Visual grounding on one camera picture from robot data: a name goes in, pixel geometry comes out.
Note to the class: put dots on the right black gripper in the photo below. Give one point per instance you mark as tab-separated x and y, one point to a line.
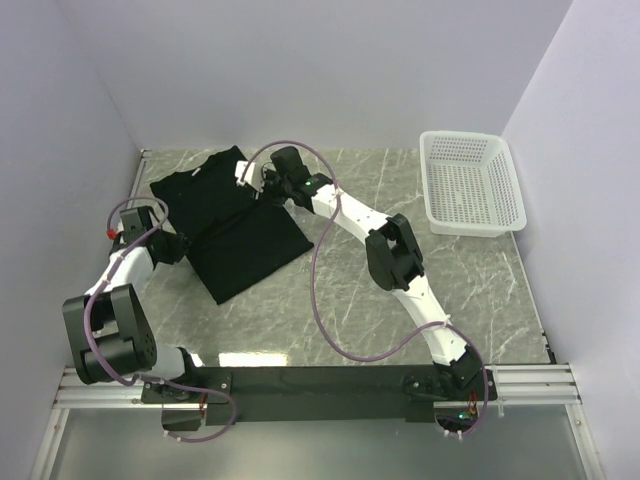
269	176

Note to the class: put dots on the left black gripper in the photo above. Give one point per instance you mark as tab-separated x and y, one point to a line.
176	251

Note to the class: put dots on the black t shirt blue logo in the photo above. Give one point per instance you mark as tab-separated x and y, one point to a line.
235	241

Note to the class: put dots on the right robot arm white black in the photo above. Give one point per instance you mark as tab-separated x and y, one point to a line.
393	258

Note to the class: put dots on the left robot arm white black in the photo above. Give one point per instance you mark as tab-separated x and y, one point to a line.
108	331

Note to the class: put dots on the white plastic basket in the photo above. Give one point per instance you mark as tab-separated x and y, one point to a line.
470	184

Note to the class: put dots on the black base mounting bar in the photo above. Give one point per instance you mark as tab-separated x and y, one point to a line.
269	394

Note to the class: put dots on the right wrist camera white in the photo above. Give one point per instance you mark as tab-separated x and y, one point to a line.
249	174

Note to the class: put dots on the aluminium frame rail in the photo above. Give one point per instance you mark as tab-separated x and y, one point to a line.
535	430

